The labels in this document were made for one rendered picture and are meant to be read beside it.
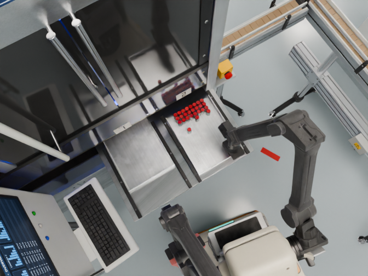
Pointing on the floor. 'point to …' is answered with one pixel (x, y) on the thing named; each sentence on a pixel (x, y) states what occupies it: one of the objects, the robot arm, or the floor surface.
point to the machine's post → (216, 40)
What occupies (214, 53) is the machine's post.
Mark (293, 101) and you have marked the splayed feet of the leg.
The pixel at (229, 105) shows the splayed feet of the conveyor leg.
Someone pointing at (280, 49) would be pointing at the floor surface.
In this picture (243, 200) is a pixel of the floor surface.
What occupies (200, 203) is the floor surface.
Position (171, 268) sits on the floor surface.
